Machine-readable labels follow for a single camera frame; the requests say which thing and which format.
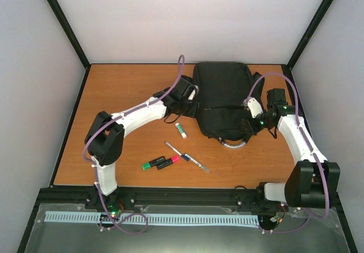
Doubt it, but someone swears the green white glue stick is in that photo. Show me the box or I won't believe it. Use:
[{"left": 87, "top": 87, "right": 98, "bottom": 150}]
[{"left": 175, "top": 123, "right": 187, "bottom": 139}]

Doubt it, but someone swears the black student bag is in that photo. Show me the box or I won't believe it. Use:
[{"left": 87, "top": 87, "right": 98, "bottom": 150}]
[{"left": 191, "top": 62, "right": 264, "bottom": 149}]

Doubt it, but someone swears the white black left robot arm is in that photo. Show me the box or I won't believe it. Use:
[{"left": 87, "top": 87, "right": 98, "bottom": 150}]
[{"left": 82, "top": 76, "right": 199, "bottom": 209}]

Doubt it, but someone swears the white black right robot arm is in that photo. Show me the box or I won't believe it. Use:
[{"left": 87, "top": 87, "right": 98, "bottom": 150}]
[{"left": 242, "top": 89, "right": 340, "bottom": 209}]

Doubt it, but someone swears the blue capped white marker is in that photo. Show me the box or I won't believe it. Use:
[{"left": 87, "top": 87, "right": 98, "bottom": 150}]
[{"left": 165, "top": 142, "right": 190, "bottom": 161}]

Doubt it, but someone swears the pink black highlighter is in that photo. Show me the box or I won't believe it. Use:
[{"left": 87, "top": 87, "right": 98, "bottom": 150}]
[{"left": 156, "top": 155, "right": 180, "bottom": 170}]

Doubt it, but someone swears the silver pen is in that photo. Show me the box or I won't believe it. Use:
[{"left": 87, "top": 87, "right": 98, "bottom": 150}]
[{"left": 189, "top": 157, "right": 210, "bottom": 173}]

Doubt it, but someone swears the green black highlighter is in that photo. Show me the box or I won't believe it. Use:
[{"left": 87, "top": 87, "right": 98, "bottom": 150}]
[{"left": 142, "top": 156, "right": 166, "bottom": 171}]

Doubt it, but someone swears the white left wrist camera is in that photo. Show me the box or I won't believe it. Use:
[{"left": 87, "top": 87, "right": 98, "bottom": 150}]
[{"left": 188, "top": 88, "right": 198, "bottom": 101}]

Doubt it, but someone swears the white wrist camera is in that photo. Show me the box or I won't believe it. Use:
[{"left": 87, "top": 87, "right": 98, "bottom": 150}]
[
  {"left": 188, "top": 88, "right": 198, "bottom": 101},
  {"left": 242, "top": 97, "right": 263, "bottom": 119}
]

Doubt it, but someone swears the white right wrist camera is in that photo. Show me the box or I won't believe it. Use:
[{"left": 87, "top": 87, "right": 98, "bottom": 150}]
[{"left": 242, "top": 97, "right": 263, "bottom": 119}]

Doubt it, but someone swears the black aluminium frame rail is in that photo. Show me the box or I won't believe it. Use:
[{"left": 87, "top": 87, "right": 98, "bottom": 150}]
[{"left": 36, "top": 187, "right": 341, "bottom": 211}]

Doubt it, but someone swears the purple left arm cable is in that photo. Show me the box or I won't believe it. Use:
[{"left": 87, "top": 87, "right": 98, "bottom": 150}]
[{"left": 81, "top": 54, "right": 185, "bottom": 234}]

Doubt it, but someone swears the light blue cable duct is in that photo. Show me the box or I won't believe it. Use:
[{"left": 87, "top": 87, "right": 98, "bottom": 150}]
[{"left": 44, "top": 211, "right": 259, "bottom": 227}]

